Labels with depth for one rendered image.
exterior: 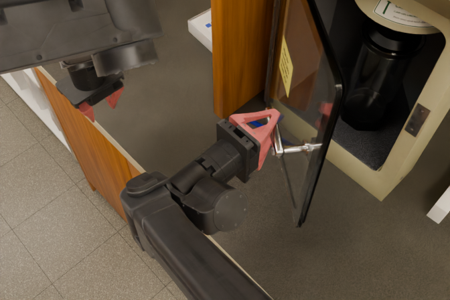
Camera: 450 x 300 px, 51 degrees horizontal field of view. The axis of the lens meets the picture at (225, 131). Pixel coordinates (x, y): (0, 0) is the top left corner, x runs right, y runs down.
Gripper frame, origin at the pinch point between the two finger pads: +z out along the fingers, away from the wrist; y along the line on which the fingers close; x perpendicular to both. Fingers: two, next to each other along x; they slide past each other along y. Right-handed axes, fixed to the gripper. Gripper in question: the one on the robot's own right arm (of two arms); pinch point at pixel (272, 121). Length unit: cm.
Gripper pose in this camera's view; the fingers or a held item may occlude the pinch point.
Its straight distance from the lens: 75.5
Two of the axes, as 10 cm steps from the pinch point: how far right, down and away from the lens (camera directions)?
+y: 0.0, -5.8, -8.2
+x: -6.8, -5.9, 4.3
